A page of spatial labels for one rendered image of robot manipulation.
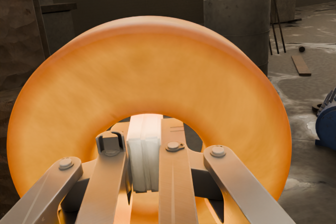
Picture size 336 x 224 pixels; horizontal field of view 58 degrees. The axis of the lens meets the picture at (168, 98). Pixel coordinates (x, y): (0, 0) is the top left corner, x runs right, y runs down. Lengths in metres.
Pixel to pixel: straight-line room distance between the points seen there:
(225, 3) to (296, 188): 1.54
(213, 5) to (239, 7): 0.22
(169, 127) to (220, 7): 2.49
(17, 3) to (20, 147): 0.34
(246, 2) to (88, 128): 2.48
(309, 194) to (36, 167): 1.59
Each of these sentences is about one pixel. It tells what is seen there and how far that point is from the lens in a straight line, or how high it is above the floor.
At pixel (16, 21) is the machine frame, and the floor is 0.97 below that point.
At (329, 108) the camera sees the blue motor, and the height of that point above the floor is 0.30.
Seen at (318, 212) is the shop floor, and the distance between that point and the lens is 1.61.
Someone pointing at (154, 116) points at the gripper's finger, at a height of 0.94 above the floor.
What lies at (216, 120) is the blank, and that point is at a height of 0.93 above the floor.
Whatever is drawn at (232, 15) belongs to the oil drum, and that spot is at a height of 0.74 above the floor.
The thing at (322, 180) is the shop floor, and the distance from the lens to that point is 1.82.
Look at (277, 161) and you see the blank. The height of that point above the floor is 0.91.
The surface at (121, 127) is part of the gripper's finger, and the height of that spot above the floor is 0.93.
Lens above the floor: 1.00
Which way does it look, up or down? 20 degrees down
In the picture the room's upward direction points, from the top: 4 degrees counter-clockwise
